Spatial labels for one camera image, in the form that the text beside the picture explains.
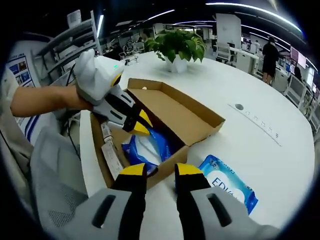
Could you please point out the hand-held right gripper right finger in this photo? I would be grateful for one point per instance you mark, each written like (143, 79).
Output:
(192, 200)

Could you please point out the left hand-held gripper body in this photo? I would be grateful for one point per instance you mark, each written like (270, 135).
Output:
(96, 75)

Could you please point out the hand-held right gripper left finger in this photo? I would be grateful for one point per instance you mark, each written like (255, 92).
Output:
(130, 200)

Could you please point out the blue wet wipes pack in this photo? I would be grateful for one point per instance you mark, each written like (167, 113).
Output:
(225, 180)
(150, 150)

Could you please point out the brown cardboard shoe box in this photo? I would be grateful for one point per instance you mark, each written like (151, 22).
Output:
(175, 112)

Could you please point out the grey metal shelf rack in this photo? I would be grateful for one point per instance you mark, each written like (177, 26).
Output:
(72, 45)

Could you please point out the small tabletop device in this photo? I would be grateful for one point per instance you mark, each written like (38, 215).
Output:
(132, 60)

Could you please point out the white slim carton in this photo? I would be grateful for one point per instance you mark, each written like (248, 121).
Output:
(112, 162)

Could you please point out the ceiling light strip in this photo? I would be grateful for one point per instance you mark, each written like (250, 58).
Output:
(100, 25)
(160, 15)

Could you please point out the potted green plant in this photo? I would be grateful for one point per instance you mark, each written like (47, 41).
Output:
(180, 45)

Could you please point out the white blue striped panel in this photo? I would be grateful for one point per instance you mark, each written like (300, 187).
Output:
(32, 127)

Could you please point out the person's beige shirt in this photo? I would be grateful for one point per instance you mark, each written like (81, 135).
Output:
(10, 130)

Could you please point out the white table power strip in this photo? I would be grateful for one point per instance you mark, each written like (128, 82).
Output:
(239, 107)

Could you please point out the white office chair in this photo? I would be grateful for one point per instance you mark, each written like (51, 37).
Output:
(223, 52)
(296, 90)

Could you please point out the white office counter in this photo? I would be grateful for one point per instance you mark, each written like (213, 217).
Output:
(246, 60)

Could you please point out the long curved ceiling light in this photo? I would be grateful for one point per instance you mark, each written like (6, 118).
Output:
(225, 3)

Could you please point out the pink lit monitor screen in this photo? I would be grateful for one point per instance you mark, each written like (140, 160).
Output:
(298, 56)

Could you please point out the wall poster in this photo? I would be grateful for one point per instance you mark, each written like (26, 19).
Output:
(21, 71)

